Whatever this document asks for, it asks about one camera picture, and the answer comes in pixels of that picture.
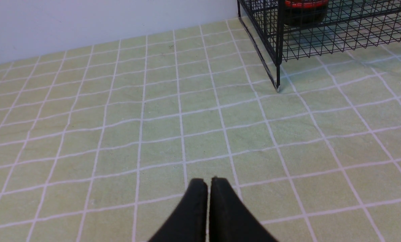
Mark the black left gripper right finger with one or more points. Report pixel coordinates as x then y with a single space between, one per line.
229 218

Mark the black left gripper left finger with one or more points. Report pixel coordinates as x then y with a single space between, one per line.
187 222

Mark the green checkered tablecloth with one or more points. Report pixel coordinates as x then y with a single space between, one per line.
99 143

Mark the black wire mesh shelf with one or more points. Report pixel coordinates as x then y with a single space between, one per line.
348 25

